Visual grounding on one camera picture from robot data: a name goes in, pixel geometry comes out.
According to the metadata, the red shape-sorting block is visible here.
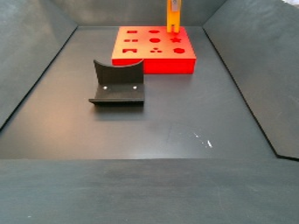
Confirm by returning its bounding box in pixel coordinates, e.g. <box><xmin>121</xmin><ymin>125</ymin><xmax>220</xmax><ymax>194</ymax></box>
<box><xmin>110</xmin><ymin>26</ymin><xmax>196</xmax><ymax>74</ymax></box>

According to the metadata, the orange square-circle peg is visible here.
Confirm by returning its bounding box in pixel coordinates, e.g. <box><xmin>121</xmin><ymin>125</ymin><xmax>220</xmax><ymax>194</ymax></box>
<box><xmin>166</xmin><ymin>0</ymin><xmax>181</xmax><ymax>33</ymax></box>

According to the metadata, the black curved holder bracket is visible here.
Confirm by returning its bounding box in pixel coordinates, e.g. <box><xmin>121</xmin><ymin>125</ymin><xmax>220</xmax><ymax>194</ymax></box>
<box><xmin>88</xmin><ymin>60</ymin><xmax>145</xmax><ymax>105</ymax></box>

